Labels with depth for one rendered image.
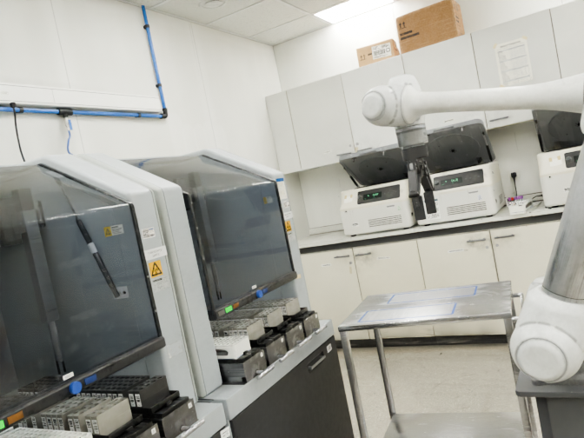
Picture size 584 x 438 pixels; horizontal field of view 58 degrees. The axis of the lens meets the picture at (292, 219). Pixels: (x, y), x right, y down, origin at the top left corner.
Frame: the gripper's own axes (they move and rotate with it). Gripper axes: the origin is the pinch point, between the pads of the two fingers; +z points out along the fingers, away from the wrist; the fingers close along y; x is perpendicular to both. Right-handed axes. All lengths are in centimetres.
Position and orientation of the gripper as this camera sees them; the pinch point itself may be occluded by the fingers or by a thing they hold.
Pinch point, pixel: (426, 213)
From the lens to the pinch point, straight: 163.4
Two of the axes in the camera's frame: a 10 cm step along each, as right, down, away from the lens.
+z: 2.0, 9.8, 0.5
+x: -8.6, 1.5, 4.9
